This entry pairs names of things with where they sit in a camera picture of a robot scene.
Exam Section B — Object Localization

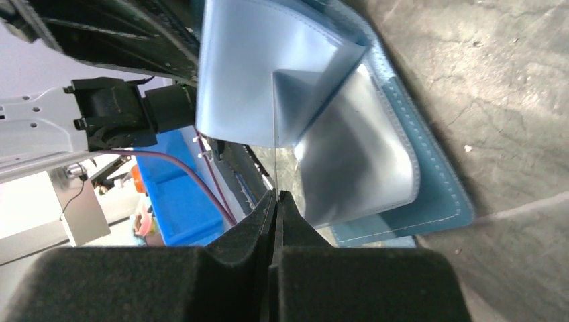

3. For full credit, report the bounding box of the blue plastic crate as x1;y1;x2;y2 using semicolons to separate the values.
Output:
136;127;225;246

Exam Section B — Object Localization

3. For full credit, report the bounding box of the blue card holder wallet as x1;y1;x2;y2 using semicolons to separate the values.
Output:
195;1;475;246

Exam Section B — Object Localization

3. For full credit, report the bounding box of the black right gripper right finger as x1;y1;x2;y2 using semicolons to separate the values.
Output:
267;191;472;321

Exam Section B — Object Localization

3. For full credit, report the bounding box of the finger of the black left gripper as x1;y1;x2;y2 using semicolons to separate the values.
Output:
1;1;199;87

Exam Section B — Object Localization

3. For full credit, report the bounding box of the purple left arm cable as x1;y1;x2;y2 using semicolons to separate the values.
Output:
93;129;238;227

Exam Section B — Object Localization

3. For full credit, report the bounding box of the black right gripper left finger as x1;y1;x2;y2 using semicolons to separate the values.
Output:
2;191;275;321

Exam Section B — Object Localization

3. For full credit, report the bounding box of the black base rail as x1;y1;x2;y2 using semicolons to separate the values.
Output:
206;138;269;214

